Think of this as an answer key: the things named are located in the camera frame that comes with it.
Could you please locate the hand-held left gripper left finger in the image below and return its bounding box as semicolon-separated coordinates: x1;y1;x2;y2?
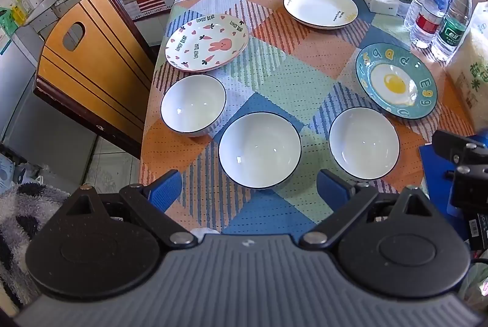
66;170;199;248

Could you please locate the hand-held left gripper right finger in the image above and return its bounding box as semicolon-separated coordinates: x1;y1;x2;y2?
300;169;433;248

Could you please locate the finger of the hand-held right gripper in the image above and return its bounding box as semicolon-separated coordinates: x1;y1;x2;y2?
432;129;488;171

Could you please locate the white ribbed bowl dark rim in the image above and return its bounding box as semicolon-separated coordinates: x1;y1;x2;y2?
328;107;401;182
218;112;303;188
160;73;227;138

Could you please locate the teal fried egg print plate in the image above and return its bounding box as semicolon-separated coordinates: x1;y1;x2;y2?
355;43;438;120

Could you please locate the pink bunny print plate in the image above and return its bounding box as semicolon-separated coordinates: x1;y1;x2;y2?
165;15;249;73

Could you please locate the white sun print plate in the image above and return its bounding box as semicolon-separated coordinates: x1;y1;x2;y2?
283;0;359;31

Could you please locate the clear bag of rice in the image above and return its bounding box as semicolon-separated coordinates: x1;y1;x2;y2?
446;1;488;130

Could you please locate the green label water bottle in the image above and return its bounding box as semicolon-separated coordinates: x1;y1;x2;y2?
431;0;475;63

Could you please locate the red label water bottle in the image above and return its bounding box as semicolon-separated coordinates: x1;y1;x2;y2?
411;0;450;49

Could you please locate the colourful patchwork tablecloth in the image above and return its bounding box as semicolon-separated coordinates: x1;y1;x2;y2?
139;0;477;236

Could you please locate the orange wooden chair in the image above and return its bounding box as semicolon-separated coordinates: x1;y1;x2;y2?
34;0;155;159

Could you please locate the black and white shaggy rug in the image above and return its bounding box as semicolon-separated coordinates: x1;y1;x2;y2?
0;182;71;316

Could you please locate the grey metal cabinet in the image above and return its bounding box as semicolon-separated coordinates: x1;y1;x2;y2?
0;24;98;164

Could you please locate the green box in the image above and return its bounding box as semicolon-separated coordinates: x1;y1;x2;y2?
0;7;19;36

